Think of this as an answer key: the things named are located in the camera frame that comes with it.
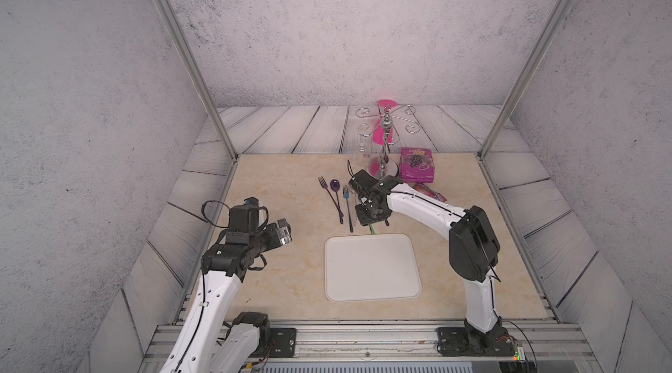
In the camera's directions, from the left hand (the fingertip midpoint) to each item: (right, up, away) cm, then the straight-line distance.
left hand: (281, 230), depth 77 cm
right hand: (+27, +2, +13) cm, 30 cm away
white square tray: (+28, -15, +11) cm, 33 cm away
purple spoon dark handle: (+15, +11, +31) cm, 36 cm away
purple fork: (+10, +12, +33) cm, 37 cm away
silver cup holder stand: (+35, +20, +36) cm, 54 cm away
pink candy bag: (+51, +10, +27) cm, 59 cm away
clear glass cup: (+26, +25, +22) cm, 42 cm away
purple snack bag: (+48, +20, +30) cm, 60 cm away
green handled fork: (+28, -3, +19) cm, 34 cm away
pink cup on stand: (+33, +32, +21) cm, 51 cm away
